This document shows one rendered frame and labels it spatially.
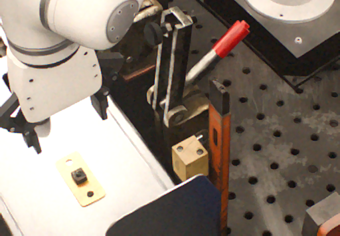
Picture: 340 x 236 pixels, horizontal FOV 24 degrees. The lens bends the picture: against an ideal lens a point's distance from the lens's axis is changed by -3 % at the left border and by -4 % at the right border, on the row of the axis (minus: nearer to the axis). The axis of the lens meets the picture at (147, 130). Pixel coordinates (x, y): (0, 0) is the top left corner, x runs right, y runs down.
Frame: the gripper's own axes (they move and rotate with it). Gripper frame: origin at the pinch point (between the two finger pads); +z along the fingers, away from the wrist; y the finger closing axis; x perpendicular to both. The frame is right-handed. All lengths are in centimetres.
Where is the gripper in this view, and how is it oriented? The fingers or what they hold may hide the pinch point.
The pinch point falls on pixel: (66, 124)
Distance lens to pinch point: 100.0
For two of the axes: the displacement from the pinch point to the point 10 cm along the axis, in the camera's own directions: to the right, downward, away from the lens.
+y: -8.6, 4.5, -2.5
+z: 0.6, 5.8, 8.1
